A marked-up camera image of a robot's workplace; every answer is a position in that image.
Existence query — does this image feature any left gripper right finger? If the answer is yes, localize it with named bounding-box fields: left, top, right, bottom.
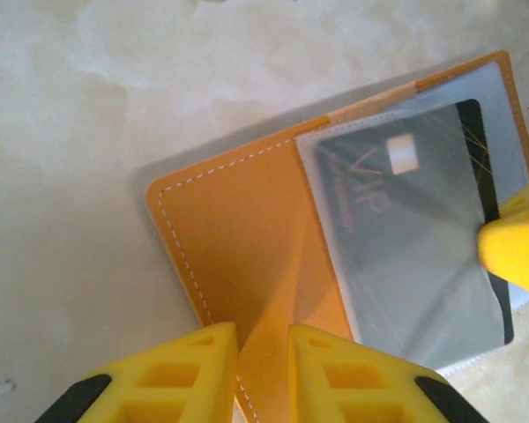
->
left=286, top=323, right=491, bottom=423

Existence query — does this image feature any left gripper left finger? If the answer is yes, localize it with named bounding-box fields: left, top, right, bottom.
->
left=34, top=321, right=239, bottom=423

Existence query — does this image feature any orange leather card holder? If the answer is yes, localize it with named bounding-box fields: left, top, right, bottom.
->
left=143, top=48, right=529, bottom=423

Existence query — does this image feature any black credit card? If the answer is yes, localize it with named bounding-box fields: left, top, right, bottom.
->
left=310, top=99, right=516, bottom=359

